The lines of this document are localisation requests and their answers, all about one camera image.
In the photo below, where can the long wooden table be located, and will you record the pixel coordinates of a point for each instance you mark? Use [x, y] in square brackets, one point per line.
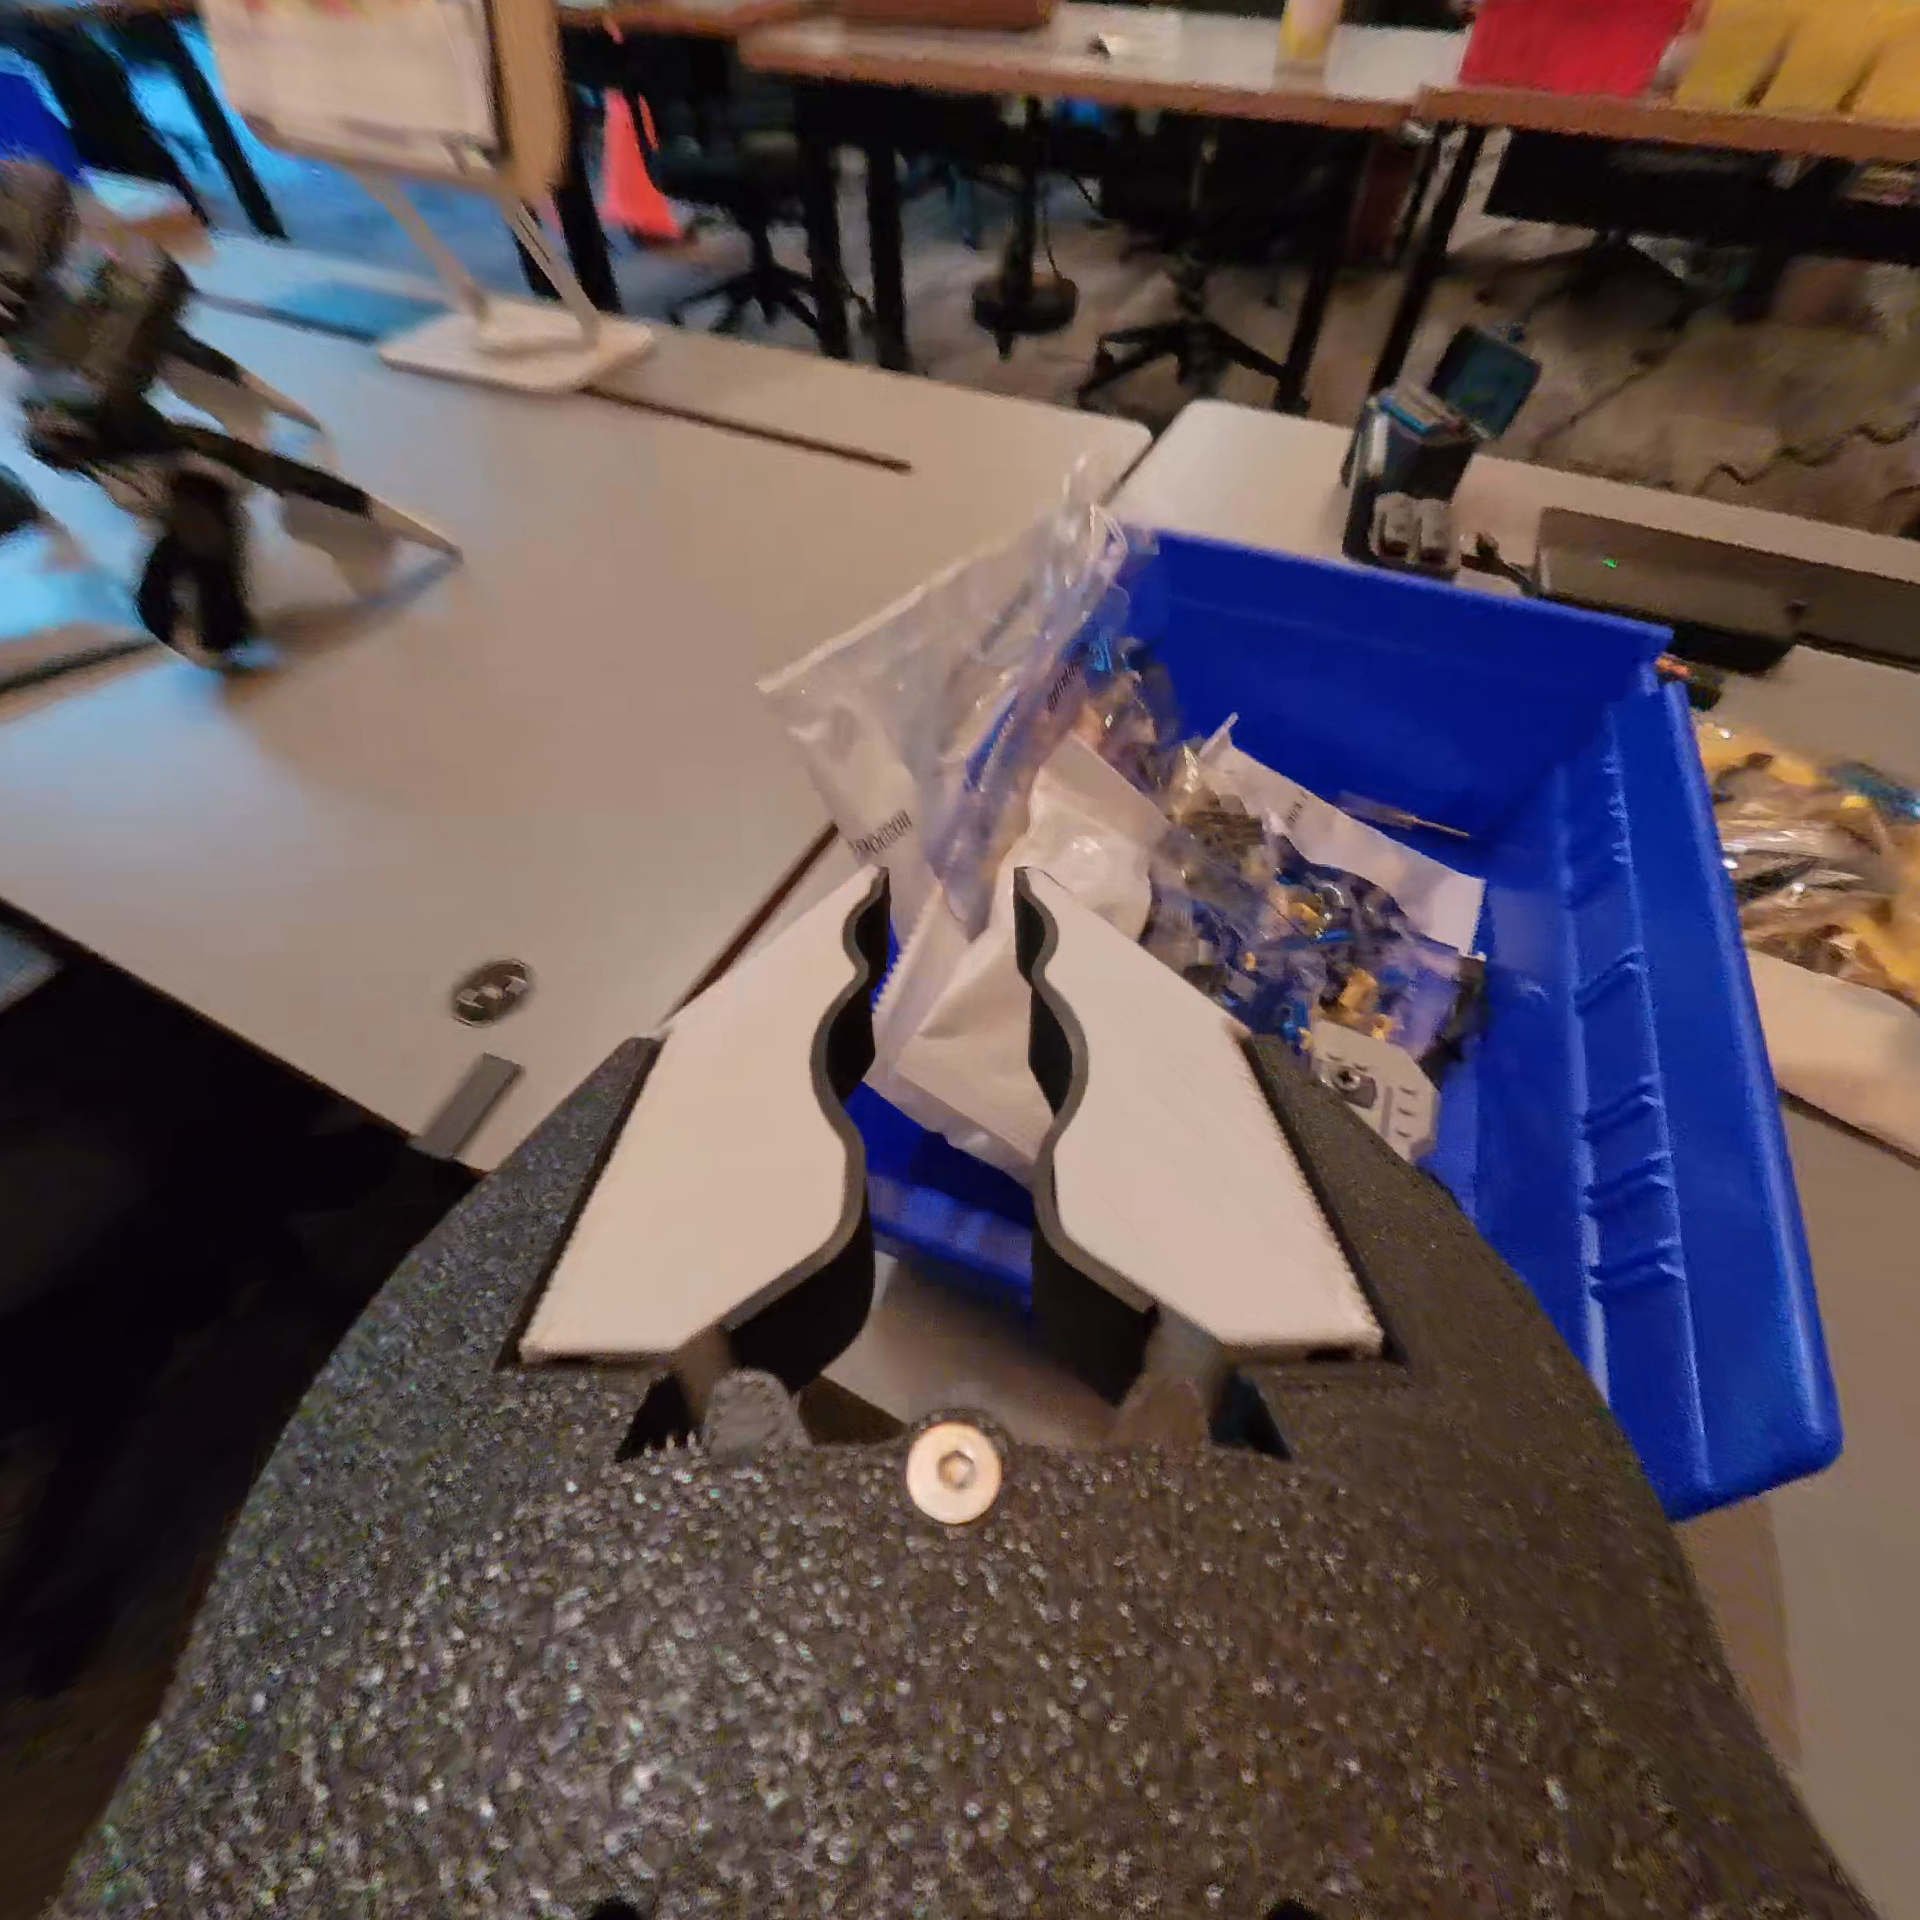
[1651, 129]
[1051, 84]

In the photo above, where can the grey plastic part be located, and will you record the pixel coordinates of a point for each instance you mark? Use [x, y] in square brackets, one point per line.
[1373, 1090]

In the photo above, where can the black charger case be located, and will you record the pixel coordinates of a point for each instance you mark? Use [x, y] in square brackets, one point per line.
[1426, 465]

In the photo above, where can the blue plastic storage bin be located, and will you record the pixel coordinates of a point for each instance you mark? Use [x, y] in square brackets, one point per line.
[1622, 1050]

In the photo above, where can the black and grey device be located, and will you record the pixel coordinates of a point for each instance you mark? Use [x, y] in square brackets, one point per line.
[121, 377]

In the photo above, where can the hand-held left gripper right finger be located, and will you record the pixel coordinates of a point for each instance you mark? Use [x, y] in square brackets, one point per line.
[1215, 1185]

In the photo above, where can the instruction booklet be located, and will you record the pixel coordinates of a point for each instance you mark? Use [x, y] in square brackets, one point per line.
[359, 67]

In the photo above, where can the black office chair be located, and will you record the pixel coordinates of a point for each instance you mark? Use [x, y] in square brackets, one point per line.
[758, 270]
[1186, 339]

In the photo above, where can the round table grommet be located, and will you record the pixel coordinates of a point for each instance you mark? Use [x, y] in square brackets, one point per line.
[493, 993]

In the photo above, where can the large clear plastic bag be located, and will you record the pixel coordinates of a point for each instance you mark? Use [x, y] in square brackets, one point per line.
[961, 675]

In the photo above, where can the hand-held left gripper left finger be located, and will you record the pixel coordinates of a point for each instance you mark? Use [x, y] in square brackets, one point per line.
[692, 1185]

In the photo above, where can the clear bag of yellow beams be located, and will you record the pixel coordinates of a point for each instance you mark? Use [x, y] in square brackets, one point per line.
[1830, 885]

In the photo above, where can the red storage bin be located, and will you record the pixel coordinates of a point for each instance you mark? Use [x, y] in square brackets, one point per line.
[1577, 43]

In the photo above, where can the orange traffic cone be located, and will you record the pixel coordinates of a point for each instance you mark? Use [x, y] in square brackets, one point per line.
[639, 172]

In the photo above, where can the flat black power bank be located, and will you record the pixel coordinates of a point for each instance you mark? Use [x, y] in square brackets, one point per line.
[1695, 579]

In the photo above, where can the white book stand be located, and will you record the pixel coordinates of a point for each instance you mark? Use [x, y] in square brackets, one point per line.
[510, 339]

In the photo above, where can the yellow storage bin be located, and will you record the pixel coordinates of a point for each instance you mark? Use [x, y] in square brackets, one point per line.
[1819, 58]
[1725, 54]
[1894, 76]

